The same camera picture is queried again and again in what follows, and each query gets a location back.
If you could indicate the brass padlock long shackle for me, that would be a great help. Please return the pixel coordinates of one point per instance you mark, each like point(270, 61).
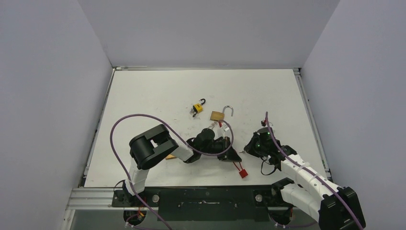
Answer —
point(169, 157)

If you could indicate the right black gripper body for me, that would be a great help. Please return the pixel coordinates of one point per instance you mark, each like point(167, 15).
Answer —
point(253, 147)

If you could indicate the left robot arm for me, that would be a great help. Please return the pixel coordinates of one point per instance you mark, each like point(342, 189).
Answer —
point(154, 145)

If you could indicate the brass padlock short shackle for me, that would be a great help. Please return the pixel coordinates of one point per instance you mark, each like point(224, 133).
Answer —
point(216, 116)

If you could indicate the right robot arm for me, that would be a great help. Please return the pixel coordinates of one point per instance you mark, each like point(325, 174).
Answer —
point(333, 207)

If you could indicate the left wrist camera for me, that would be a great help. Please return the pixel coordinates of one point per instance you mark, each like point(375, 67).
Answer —
point(223, 126)

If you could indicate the keys of yellow padlock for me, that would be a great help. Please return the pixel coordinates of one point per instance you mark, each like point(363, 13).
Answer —
point(193, 113)

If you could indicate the red cable lock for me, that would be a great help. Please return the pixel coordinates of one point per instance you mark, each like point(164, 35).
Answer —
point(242, 172)

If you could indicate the yellow black padlock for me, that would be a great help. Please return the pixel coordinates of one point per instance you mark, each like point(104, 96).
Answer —
point(199, 106)

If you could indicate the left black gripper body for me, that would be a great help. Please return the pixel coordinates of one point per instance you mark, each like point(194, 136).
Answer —
point(220, 146)

